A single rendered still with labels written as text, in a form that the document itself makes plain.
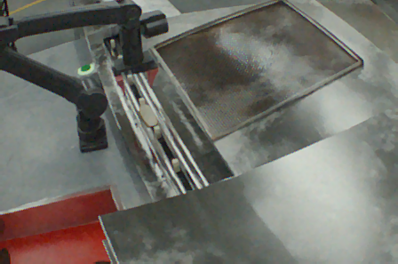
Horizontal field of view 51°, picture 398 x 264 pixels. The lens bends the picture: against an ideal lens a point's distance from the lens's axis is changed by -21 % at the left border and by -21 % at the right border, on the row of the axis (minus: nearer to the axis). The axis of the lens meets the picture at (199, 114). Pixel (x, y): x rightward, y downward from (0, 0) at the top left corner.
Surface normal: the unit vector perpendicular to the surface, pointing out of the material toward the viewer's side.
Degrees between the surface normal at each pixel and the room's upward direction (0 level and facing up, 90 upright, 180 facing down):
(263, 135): 10
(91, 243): 0
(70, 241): 0
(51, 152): 0
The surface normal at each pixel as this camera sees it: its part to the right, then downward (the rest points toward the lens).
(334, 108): -0.25, -0.74
